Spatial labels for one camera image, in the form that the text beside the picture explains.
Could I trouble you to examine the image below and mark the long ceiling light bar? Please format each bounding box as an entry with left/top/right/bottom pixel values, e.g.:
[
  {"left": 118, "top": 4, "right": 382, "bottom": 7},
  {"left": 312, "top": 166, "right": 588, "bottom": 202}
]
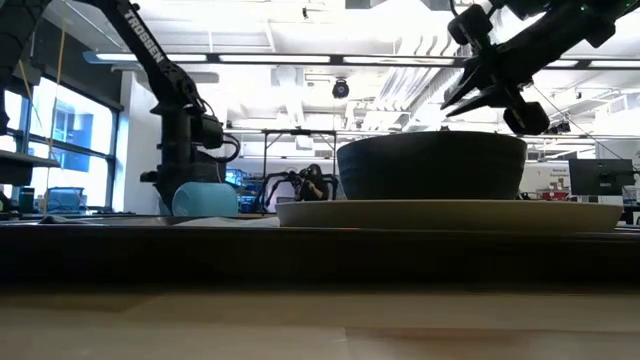
[{"left": 82, "top": 49, "right": 640, "bottom": 70}]

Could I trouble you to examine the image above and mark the large window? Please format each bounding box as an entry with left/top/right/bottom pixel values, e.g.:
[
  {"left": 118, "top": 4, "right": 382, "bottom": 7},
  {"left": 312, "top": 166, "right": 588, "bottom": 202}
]
[{"left": 0, "top": 74, "right": 119, "bottom": 214}]

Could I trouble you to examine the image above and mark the blue lit screen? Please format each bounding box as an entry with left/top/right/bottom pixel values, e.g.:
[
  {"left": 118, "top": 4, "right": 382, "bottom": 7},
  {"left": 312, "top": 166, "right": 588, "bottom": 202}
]
[{"left": 44, "top": 186, "right": 86, "bottom": 215}]

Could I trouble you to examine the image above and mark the person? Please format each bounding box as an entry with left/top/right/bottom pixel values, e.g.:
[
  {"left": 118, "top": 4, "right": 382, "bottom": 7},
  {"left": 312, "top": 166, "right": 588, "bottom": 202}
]
[{"left": 294, "top": 163, "right": 331, "bottom": 202}]

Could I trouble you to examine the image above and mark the black metal frame stand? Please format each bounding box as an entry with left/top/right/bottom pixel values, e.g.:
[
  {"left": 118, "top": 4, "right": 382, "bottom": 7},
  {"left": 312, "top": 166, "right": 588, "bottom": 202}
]
[{"left": 259, "top": 128, "right": 339, "bottom": 201}]

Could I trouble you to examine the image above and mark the dark grey bowl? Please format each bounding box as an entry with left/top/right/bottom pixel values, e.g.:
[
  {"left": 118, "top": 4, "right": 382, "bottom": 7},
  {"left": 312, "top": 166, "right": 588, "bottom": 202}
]
[{"left": 335, "top": 130, "right": 529, "bottom": 201}]

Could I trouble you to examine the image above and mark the dark brown serving tray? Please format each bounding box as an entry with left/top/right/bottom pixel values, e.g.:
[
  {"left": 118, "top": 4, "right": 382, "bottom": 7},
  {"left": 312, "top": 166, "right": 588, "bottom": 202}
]
[{"left": 0, "top": 219, "right": 640, "bottom": 286}]

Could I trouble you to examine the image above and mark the beige round plate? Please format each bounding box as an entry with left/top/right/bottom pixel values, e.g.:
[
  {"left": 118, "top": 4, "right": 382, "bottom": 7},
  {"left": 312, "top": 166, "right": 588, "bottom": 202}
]
[{"left": 274, "top": 198, "right": 625, "bottom": 234}]

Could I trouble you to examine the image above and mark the light blue plastic mug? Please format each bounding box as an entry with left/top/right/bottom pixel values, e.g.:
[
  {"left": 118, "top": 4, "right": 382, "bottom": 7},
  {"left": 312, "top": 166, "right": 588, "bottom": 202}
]
[{"left": 171, "top": 181, "right": 240, "bottom": 218}]

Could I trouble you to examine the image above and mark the grey cloth napkin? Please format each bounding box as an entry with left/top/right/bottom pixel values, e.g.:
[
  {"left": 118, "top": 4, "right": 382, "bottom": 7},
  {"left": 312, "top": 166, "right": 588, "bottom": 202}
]
[{"left": 172, "top": 215, "right": 281, "bottom": 229}]

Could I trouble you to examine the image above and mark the black background monitor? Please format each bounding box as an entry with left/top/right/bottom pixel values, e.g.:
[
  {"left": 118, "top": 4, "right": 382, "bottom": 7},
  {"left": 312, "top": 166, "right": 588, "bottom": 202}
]
[{"left": 568, "top": 158, "right": 636, "bottom": 197}]

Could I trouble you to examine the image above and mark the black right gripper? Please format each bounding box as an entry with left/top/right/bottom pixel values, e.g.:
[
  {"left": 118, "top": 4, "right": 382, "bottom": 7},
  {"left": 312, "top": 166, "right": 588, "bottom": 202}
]
[{"left": 440, "top": 4, "right": 616, "bottom": 136}]

